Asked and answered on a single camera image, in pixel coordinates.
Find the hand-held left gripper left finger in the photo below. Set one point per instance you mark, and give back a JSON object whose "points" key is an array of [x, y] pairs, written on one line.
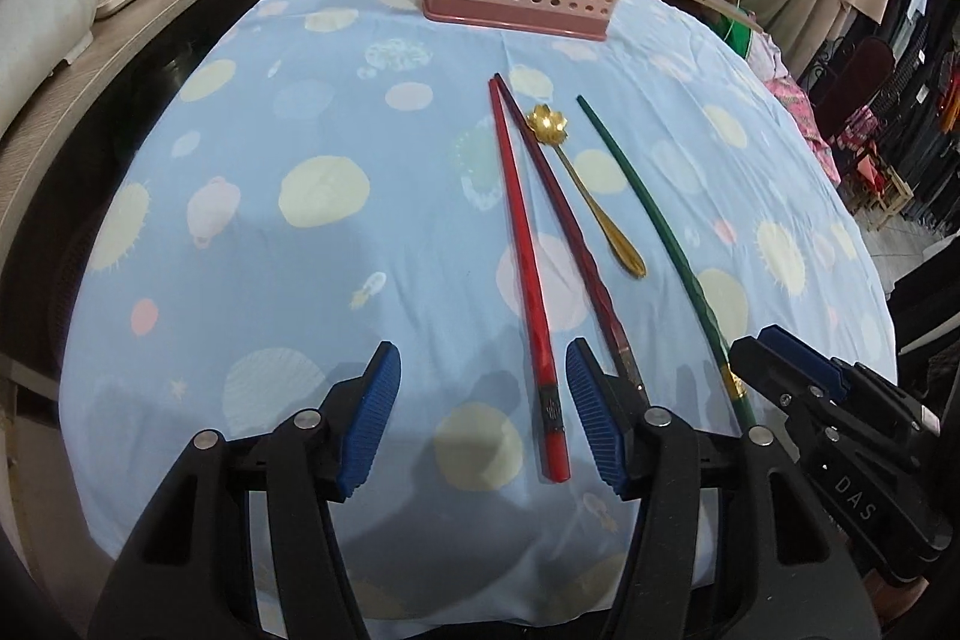
{"points": [[367, 422]]}

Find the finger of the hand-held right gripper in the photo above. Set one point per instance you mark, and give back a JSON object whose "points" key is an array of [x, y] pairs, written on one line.
{"points": [[806, 355], [780, 381]]}

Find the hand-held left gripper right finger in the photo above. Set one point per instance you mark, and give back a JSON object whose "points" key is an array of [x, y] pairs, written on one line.
{"points": [[592, 419]]}

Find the dark red twisted chopstick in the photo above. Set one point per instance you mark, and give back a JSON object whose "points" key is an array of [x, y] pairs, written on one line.
{"points": [[574, 235]]}

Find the green chopstick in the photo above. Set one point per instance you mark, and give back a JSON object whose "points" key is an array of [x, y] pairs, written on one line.
{"points": [[664, 235]]}

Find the gold flower spoon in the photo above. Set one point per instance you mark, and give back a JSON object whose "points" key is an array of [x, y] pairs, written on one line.
{"points": [[544, 121]]}

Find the blue printed blanket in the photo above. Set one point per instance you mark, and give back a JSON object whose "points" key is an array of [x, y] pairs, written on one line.
{"points": [[300, 280]]}

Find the small wooden stool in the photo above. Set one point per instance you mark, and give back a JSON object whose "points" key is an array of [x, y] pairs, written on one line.
{"points": [[883, 190]]}

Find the pink patterned cloth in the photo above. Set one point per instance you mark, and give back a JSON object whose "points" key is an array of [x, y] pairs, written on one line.
{"points": [[799, 108]]}

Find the dark metal chair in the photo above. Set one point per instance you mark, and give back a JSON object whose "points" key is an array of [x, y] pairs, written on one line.
{"points": [[862, 74]]}

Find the row of hanging clothes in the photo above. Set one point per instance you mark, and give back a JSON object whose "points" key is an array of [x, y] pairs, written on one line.
{"points": [[930, 70]]}

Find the green bag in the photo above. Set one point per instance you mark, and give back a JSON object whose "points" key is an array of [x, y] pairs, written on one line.
{"points": [[736, 34]]}

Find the white storage bin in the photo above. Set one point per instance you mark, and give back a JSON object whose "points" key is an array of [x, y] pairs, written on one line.
{"points": [[41, 25]]}

